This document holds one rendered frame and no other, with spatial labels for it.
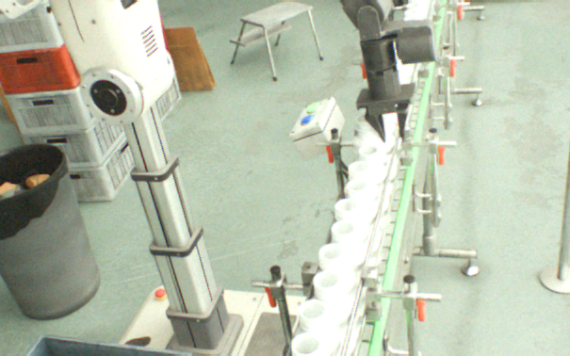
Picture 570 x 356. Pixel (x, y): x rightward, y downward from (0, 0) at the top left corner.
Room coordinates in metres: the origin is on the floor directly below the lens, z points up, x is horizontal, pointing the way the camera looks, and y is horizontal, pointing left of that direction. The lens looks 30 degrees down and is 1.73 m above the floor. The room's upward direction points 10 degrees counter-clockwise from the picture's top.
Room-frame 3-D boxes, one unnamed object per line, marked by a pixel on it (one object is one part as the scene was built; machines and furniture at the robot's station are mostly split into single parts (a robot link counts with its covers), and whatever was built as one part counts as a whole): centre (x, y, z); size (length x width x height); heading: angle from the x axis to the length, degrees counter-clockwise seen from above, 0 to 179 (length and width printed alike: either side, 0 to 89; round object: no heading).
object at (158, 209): (1.49, 0.33, 0.74); 0.11 x 0.11 x 0.40; 68
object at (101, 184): (3.25, 1.03, 0.11); 0.61 x 0.41 x 0.22; 164
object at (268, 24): (4.53, -0.13, 0.21); 0.61 x 0.47 x 0.41; 32
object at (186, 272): (1.49, 0.33, 0.49); 0.13 x 0.13 x 0.40; 68
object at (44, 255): (2.20, 1.05, 0.32); 0.45 x 0.45 x 0.64
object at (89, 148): (3.25, 1.03, 0.33); 0.61 x 0.41 x 0.22; 165
